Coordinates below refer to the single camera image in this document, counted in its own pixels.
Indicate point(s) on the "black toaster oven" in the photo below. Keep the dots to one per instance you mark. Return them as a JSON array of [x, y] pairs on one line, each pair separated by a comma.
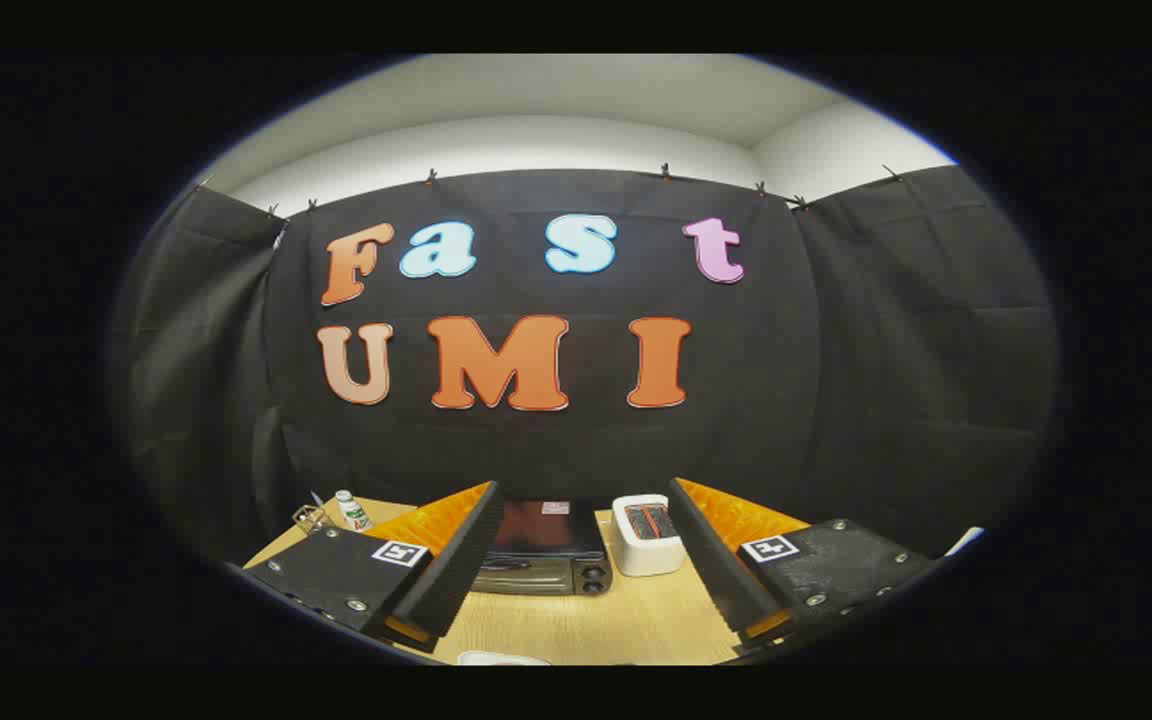
[[546, 535]]

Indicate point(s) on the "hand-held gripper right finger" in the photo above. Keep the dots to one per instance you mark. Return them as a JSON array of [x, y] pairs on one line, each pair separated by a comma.
[[711, 570]]

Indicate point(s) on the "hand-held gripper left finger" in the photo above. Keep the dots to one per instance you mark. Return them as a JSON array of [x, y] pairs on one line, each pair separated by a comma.
[[456, 570]]

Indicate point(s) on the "white green drink bottle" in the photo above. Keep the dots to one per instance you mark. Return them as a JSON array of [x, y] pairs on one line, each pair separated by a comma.
[[351, 512]]

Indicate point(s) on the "white square plate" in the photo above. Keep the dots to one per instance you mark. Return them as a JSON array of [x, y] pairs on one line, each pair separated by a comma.
[[501, 659]]

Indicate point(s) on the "white bread toaster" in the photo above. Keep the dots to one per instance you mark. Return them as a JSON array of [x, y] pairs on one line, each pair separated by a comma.
[[648, 558]]

